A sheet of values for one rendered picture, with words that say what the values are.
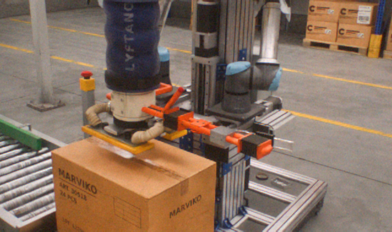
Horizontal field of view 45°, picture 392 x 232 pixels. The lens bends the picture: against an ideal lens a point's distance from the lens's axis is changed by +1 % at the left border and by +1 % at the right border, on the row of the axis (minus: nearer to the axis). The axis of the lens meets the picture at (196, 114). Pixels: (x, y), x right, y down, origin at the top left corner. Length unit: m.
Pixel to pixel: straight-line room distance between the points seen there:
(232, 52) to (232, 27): 0.13
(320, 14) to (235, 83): 6.99
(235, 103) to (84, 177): 0.79
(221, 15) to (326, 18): 6.77
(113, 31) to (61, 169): 0.67
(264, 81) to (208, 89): 0.36
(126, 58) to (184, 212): 0.65
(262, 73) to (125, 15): 0.78
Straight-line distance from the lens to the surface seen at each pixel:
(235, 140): 1.57
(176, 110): 1.79
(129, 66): 1.77
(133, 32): 1.76
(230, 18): 2.41
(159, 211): 1.78
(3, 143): 3.31
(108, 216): 1.93
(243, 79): 2.22
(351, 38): 9.02
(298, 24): 10.60
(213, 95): 2.47
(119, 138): 1.86
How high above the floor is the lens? 1.80
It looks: 20 degrees down
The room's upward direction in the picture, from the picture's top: 2 degrees clockwise
